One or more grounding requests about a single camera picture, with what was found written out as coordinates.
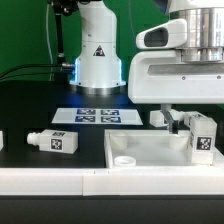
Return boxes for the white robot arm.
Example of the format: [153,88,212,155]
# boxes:
[70,0,224,132]

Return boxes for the white front fence wall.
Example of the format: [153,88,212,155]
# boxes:
[0,166,224,196]

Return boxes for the white left fence piece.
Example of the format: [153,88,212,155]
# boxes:
[0,131,4,151]

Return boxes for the white square tabletop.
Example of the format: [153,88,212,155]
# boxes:
[104,130,224,169]

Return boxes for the black cables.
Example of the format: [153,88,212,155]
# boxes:
[0,63,76,82]

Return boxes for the white tag sheet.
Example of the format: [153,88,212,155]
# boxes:
[52,108,142,125]

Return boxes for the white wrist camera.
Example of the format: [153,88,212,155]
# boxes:
[136,19,187,50]

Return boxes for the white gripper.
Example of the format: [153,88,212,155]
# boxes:
[128,50,224,134]

